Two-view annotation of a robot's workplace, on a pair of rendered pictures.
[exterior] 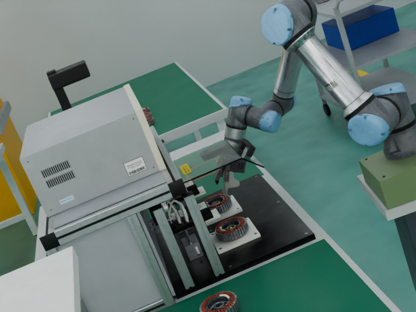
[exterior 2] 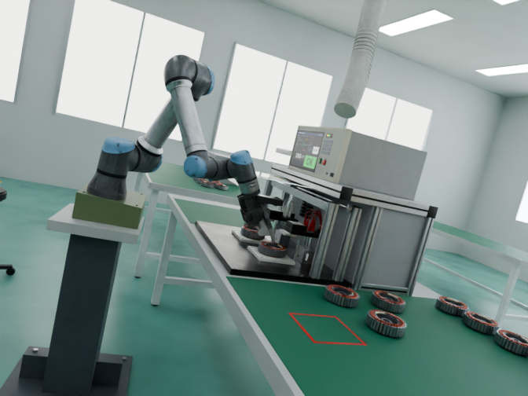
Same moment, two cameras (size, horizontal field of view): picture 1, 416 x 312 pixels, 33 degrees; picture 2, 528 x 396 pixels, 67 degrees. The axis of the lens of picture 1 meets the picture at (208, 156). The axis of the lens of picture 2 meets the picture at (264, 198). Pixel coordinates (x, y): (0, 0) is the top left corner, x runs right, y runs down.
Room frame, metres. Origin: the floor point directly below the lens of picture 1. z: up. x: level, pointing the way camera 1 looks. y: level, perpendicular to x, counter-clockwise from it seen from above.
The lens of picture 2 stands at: (3.80, -0.49, 1.18)
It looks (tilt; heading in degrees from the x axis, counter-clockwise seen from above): 7 degrees down; 163
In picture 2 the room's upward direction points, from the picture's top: 14 degrees clockwise
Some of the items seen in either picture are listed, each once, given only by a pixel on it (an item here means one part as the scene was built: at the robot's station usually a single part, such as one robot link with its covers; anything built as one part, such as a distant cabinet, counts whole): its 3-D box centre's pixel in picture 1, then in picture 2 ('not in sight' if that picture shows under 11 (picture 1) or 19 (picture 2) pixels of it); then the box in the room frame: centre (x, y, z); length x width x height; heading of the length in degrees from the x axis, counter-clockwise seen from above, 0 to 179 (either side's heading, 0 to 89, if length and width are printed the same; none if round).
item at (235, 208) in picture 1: (218, 210); (270, 254); (2.35, 0.04, 0.78); 0.15 x 0.15 x 0.01; 5
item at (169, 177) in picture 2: not in sight; (191, 214); (-0.15, 0.02, 0.37); 1.85 x 1.10 x 0.75; 5
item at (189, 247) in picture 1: (192, 246); (281, 237); (2.10, 0.16, 0.80); 0.07 x 0.05 x 0.06; 5
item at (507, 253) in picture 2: not in sight; (454, 264); (-0.01, 3.19, 0.37); 2.10 x 0.90 x 0.75; 5
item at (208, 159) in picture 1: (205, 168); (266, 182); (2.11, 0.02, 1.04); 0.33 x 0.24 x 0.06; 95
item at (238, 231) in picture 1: (231, 228); (253, 232); (2.11, 0.01, 0.80); 0.11 x 0.11 x 0.04
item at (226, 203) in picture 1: (216, 204); (272, 249); (2.35, 0.03, 0.80); 0.11 x 0.11 x 0.04
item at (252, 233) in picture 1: (234, 235); (251, 237); (2.11, 0.01, 0.78); 0.15 x 0.15 x 0.01; 5
